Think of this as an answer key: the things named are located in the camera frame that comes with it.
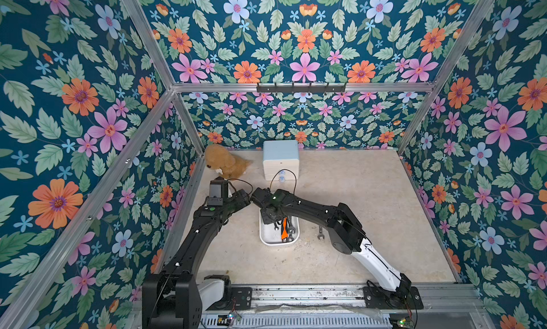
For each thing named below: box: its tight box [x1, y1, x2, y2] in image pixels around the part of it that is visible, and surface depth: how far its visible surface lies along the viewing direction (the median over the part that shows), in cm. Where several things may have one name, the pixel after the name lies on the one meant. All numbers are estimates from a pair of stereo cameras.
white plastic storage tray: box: [259, 208, 300, 247], surface depth 90 cm
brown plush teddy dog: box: [204, 143, 253, 181], surface depth 98 cm
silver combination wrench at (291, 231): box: [287, 216, 296, 243], surface depth 90 cm
